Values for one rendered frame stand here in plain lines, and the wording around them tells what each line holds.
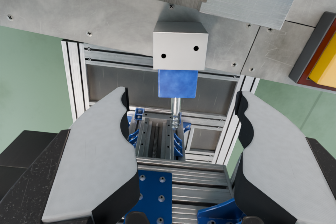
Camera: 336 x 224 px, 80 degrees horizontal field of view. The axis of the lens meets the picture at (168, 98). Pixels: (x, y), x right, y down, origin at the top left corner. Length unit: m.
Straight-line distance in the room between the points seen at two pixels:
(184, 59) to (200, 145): 0.98
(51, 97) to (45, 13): 1.15
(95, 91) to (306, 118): 1.25
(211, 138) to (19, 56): 1.12
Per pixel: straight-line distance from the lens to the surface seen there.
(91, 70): 0.97
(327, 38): 0.28
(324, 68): 0.27
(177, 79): 0.22
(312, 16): 0.29
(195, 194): 0.48
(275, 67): 0.29
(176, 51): 0.19
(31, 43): 1.30
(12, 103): 1.57
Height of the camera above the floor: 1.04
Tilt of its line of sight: 60 degrees down
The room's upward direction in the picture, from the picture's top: 178 degrees counter-clockwise
